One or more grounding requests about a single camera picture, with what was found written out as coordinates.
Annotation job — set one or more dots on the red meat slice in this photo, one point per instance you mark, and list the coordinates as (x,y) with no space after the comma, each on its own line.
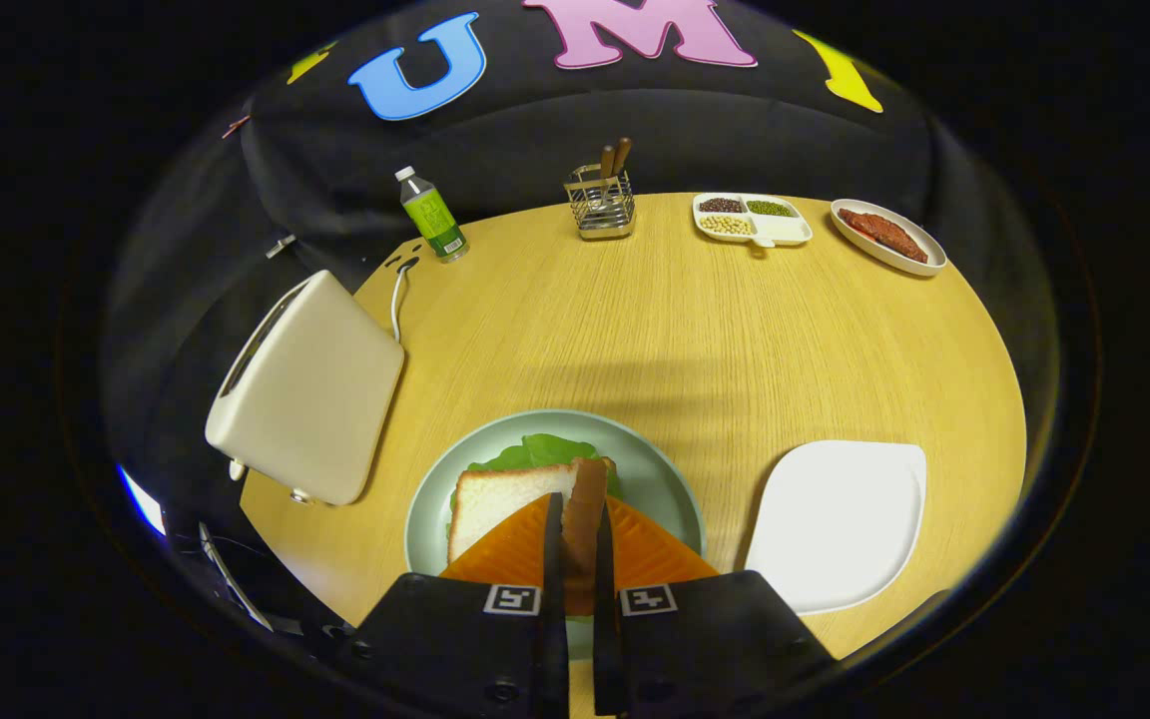
(884,235)

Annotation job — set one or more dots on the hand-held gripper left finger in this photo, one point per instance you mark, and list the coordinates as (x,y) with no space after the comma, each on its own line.
(555,599)

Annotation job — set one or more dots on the white divided dish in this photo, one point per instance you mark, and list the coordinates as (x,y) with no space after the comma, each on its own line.
(785,230)

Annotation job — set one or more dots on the black backdrop cloth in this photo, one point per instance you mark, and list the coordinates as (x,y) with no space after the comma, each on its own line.
(535,140)

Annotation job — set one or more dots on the pale green round plate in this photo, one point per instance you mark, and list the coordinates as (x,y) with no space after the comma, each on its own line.
(655,469)

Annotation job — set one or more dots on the silver backdrop clip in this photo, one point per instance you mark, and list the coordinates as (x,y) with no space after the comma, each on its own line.
(281,245)

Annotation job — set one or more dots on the white oval plate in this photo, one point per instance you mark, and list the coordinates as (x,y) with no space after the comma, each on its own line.
(909,265)

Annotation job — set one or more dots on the heap of green beans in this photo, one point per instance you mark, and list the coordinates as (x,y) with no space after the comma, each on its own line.
(770,208)

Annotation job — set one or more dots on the green lettuce leaf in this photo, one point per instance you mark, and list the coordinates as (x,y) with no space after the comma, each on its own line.
(535,451)

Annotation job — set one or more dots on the lit computer screen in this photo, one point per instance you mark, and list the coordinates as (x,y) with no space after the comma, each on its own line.
(143,499)

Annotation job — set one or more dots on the white bread slice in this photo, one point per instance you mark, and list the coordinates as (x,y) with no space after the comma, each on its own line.
(495,504)

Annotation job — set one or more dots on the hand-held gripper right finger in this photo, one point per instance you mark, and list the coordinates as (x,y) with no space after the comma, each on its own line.
(607,649)

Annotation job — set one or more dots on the white toaster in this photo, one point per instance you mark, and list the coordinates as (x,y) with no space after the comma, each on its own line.
(315,389)

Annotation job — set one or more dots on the heap of dark red beans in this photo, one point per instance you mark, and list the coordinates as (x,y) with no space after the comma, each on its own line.
(721,205)

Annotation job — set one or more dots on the white square plate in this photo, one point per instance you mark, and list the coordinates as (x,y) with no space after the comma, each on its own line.
(835,529)

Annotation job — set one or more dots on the heap of pale beans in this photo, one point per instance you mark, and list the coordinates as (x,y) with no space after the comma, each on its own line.
(727,226)

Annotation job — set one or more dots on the orange backdrop clip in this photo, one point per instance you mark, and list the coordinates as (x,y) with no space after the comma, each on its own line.
(236,125)

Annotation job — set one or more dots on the green label drink bottle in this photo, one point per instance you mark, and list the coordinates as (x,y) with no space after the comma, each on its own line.
(432,218)

